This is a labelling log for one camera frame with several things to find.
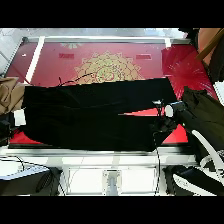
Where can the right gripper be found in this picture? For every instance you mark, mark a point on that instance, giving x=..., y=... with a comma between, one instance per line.
x=165, y=124

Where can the black pants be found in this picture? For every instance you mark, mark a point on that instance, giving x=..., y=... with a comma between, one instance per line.
x=83, y=113

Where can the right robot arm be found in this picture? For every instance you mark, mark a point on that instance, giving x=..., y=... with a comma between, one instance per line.
x=175, y=109

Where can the dark green garment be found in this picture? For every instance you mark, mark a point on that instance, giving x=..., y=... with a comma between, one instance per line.
x=206, y=110

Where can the brown garment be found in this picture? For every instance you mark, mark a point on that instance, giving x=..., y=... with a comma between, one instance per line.
x=8, y=95

